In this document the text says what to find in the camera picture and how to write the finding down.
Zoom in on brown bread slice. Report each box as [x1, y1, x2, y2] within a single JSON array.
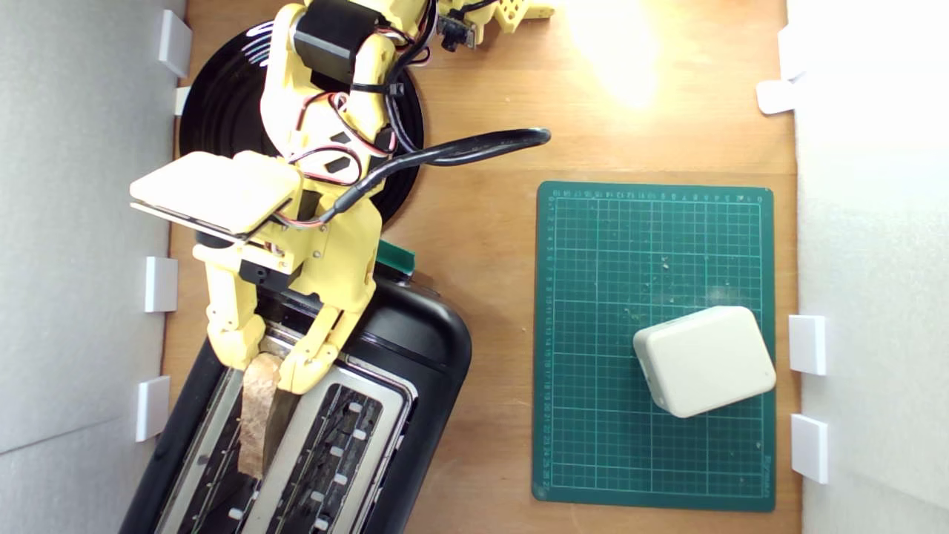
[[237, 352, 284, 479]]

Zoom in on green toaster lever knob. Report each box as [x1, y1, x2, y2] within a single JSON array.
[[377, 241, 417, 277]]

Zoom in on black two-slot toaster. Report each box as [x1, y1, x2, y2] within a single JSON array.
[[119, 245, 473, 534]]

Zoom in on black round plate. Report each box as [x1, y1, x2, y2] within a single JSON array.
[[178, 16, 426, 223]]

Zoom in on green cutting mat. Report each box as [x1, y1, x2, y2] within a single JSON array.
[[532, 180, 777, 512]]

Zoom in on white rounded block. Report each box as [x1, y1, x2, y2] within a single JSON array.
[[632, 306, 777, 418]]

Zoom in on yellow wrist camera mount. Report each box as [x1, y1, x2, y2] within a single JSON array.
[[130, 151, 303, 238]]

